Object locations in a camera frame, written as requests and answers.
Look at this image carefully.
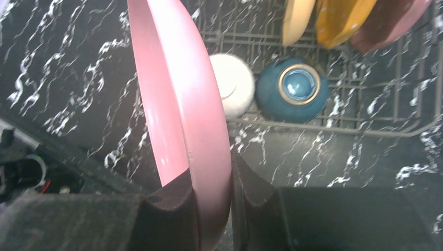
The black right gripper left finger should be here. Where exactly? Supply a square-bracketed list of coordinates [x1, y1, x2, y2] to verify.
[1, 171, 199, 250]

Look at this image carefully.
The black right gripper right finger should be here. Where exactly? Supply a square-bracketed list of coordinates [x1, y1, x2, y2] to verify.
[231, 152, 436, 250]

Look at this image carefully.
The teal bowl beige inside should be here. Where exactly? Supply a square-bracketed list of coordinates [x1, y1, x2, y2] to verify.
[255, 57, 329, 123]

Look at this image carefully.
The pink bottom plate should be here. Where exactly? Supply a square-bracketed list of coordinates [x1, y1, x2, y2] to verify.
[127, 1, 231, 250]

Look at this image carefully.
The grey wire dish rack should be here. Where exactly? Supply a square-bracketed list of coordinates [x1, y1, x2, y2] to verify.
[184, 1, 442, 137]

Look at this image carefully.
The yellow plate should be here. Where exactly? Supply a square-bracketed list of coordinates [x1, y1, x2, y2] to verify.
[282, 0, 316, 47]

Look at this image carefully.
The orange polka dot plate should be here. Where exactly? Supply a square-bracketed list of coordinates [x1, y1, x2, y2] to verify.
[315, 0, 377, 49]

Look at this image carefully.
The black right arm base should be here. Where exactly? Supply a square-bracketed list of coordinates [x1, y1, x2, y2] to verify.
[1, 119, 145, 207]

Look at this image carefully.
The pink polka dot plate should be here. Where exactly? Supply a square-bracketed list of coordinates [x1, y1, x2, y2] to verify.
[350, 0, 432, 55]

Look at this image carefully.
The white bowl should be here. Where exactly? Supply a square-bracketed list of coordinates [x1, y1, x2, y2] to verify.
[209, 53, 255, 119]

